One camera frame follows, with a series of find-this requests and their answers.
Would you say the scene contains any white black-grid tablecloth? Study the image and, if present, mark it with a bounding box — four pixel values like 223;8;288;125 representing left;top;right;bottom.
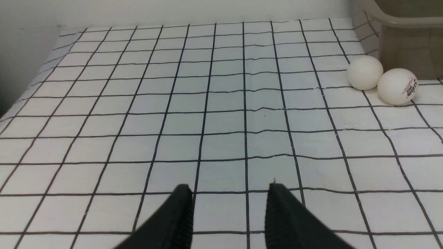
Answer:
0;18;443;249

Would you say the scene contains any olive green plastic bin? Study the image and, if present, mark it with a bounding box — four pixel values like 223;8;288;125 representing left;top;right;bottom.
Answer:
351;0;443;80

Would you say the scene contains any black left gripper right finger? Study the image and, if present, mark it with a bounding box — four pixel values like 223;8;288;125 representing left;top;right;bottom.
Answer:
265;183;353;249

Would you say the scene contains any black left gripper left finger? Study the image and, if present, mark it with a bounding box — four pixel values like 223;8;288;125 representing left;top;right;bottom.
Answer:
115;184;194;249

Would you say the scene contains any white ball red logo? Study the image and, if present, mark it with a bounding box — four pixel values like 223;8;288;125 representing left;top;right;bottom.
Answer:
378;68;419;105

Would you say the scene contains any plain white ball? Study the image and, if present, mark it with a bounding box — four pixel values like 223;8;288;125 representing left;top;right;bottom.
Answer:
346;55;383;91

